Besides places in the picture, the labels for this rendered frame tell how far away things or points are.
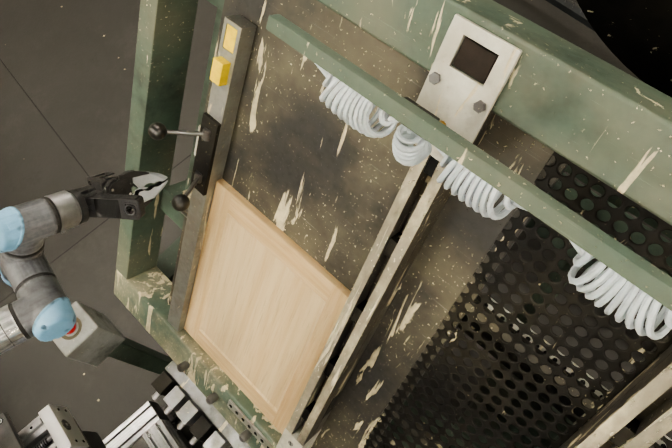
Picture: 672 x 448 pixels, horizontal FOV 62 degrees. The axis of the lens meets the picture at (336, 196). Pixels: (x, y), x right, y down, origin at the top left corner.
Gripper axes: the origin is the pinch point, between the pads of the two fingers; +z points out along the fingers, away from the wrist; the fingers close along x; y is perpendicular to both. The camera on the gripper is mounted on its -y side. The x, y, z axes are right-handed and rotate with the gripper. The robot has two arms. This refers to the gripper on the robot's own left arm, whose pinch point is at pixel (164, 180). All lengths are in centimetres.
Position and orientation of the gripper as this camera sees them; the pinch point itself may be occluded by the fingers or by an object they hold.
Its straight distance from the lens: 130.7
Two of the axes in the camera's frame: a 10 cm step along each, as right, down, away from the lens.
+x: 0.4, 9.3, 3.6
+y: -7.8, -1.9, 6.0
